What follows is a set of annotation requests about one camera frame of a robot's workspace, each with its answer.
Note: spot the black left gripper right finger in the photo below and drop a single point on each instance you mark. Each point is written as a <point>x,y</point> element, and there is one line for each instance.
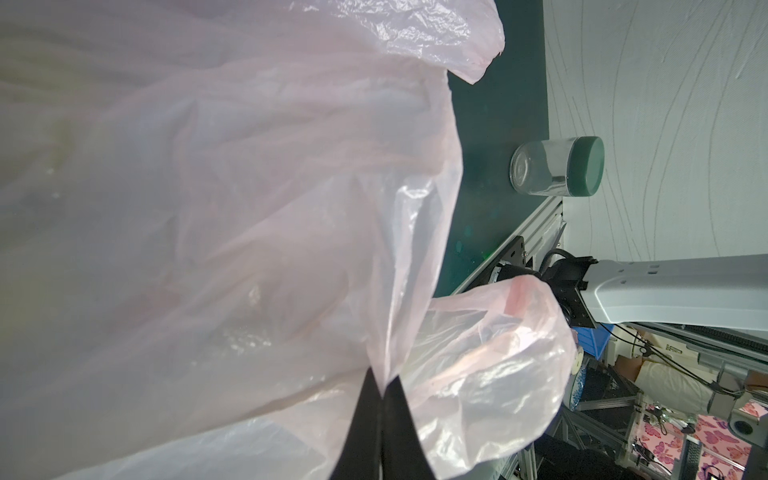
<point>402,455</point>

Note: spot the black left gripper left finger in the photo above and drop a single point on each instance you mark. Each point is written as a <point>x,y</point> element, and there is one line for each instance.
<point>360,458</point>

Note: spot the pink plastic bag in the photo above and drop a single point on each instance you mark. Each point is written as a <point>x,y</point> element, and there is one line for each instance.
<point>219,219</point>

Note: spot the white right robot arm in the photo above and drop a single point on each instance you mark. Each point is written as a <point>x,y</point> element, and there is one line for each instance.
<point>721,292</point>

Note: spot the green lid jar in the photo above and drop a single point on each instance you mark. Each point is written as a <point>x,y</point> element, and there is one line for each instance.
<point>572,167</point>

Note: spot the green table mat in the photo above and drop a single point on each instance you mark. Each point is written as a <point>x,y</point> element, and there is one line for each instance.
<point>506,108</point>

